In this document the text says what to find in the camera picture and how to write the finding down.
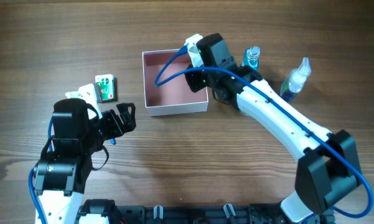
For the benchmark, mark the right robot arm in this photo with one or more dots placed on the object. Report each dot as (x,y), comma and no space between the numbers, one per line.
(326,161)

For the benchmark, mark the clear spray bottle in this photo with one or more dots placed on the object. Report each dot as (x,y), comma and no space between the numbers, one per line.
(295,81)

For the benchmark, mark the green soap box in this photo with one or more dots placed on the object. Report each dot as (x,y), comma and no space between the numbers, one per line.
(107,86)

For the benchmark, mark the white pink-lined box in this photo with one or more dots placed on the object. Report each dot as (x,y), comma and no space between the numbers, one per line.
(173,97)

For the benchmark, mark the teal mouthwash bottle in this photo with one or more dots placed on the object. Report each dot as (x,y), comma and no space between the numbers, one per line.
(251,58)

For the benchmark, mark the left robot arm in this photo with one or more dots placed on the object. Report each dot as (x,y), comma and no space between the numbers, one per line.
(57,182)

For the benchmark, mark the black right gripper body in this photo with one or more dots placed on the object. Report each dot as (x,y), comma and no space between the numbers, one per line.
(195,79)

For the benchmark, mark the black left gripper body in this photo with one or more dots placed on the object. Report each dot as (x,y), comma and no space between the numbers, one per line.
(114,120)

